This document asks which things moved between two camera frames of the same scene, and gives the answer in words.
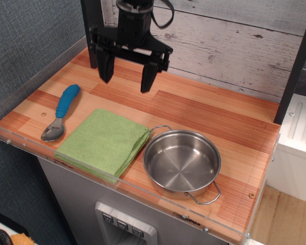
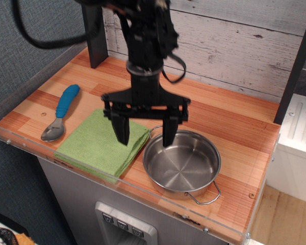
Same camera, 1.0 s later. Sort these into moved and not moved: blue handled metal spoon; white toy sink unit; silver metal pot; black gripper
Moved: black gripper
Not moved: silver metal pot; white toy sink unit; blue handled metal spoon
